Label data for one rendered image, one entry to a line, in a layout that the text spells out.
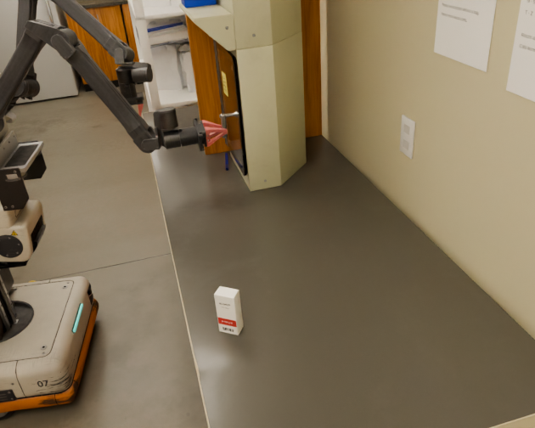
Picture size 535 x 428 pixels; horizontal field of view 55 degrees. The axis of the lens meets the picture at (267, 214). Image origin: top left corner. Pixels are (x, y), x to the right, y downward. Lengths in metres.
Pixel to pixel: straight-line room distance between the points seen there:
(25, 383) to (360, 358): 1.56
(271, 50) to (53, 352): 1.47
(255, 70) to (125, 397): 1.50
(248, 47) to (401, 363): 0.98
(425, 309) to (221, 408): 0.52
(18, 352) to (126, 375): 0.47
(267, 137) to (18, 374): 1.36
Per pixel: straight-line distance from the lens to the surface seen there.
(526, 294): 1.28
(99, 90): 1.69
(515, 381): 1.16
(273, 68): 1.63
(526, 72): 1.16
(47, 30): 1.69
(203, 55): 1.96
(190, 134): 1.68
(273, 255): 1.43
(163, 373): 2.47
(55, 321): 2.48
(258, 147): 1.70
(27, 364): 2.33
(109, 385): 2.50
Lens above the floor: 1.76
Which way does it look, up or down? 30 degrees down
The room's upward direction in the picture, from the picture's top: 5 degrees counter-clockwise
